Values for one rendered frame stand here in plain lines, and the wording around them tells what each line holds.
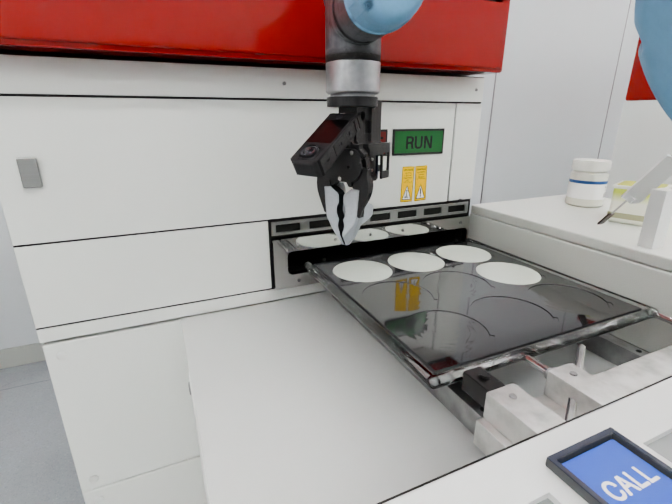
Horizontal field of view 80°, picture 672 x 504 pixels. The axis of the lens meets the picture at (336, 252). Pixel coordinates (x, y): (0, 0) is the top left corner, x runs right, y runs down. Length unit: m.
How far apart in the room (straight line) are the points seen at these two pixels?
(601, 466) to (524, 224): 0.59
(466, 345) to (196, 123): 0.49
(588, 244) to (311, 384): 0.49
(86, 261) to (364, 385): 0.45
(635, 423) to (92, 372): 0.71
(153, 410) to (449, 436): 0.53
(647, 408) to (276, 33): 0.59
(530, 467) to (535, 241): 0.58
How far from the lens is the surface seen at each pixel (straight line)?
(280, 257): 0.71
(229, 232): 0.69
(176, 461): 0.91
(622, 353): 0.68
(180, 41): 0.62
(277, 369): 0.57
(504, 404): 0.40
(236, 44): 0.63
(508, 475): 0.27
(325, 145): 0.52
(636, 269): 0.72
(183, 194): 0.67
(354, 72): 0.56
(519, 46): 3.16
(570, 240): 0.77
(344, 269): 0.68
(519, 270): 0.74
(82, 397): 0.81
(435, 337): 0.49
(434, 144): 0.83
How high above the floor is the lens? 1.15
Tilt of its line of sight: 19 degrees down
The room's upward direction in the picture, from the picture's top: straight up
